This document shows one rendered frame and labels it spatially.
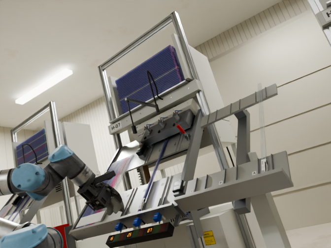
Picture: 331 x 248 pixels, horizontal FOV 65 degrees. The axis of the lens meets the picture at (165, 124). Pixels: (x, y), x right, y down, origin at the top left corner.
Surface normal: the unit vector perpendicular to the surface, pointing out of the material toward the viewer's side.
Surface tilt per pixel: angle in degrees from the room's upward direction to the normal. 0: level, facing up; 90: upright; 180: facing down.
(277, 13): 90
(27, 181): 89
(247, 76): 90
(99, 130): 90
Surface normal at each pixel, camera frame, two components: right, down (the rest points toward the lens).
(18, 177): 0.14, -0.32
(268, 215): -0.61, -0.06
